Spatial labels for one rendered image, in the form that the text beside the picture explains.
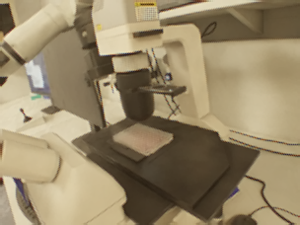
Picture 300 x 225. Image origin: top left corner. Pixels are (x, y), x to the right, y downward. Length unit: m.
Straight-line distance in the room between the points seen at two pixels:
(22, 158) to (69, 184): 0.07
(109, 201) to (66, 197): 0.06
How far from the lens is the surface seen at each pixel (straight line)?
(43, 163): 0.29
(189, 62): 0.47
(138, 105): 0.37
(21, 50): 0.47
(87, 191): 0.28
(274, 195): 0.64
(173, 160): 0.40
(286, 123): 0.87
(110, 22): 0.36
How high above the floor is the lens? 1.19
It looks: 21 degrees down
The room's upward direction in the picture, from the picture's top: 9 degrees counter-clockwise
